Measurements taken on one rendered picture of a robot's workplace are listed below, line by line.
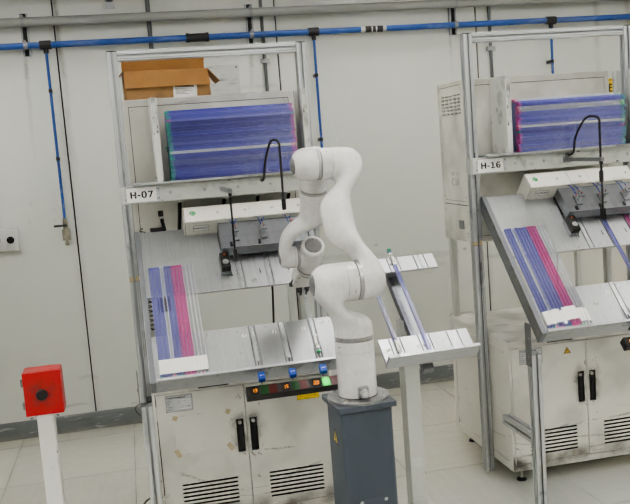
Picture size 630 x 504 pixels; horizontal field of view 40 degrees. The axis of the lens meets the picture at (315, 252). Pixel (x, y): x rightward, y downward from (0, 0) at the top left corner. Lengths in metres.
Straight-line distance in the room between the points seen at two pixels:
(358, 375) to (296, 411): 0.86
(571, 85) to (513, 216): 0.71
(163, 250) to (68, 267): 1.60
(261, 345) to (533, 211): 1.35
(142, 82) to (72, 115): 1.23
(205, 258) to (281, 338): 0.47
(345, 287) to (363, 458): 0.52
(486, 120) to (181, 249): 1.46
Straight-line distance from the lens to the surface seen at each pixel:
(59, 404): 3.18
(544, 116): 3.81
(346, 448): 2.66
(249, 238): 3.37
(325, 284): 2.55
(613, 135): 3.96
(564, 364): 3.80
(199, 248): 3.41
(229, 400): 3.40
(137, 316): 3.51
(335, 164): 2.70
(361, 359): 2.62
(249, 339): 3.14
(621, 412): 3.99
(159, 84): 3.74
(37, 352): 5.03
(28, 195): 4.93
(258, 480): 3.51
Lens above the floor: 1.47
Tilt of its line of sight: 7 degrees down
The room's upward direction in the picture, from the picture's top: 4 degrees counter-clockwise
